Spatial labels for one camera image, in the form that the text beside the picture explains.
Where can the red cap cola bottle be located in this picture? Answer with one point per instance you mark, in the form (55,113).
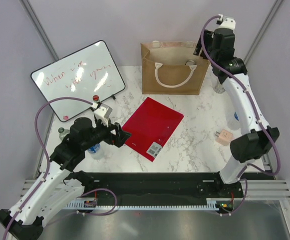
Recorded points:
(96,99)

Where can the green cap glass bottle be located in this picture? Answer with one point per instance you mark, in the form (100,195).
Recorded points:
(62,133)

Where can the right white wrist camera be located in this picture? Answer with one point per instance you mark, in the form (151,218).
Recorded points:
(225,22)

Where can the white slotted cable duct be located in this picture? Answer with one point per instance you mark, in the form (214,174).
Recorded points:
(88,205)

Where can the jute canvas tote bag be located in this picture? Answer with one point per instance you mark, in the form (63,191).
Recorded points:
(164,71)

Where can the white dry-erase board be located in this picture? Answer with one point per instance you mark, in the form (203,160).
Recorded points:
(77,77)

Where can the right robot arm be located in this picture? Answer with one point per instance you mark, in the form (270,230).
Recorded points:
(225,72)

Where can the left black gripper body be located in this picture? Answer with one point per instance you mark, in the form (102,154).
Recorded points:
(104,133)

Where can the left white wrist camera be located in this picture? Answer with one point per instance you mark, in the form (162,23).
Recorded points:
(102,112)

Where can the pink cube power adapter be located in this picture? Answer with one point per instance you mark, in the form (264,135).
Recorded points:
(224,137)

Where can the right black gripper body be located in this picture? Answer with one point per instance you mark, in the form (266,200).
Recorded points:
(208,36)

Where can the blue label plastic bottle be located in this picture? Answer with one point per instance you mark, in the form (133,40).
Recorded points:
(96,152)
(233,122)

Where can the clear glass bottle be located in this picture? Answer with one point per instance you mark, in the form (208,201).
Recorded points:
(218,88)

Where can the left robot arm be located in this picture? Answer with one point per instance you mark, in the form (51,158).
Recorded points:
(27,219)

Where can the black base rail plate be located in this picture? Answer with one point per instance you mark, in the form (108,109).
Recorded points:
(190,185)

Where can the red plastic folder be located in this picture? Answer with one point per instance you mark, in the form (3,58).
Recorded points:
(151,125)

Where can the aluminium frame rail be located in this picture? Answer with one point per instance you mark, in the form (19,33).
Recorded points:
(257,134)

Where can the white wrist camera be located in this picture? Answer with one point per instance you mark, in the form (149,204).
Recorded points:
(225,22)
(102,112)

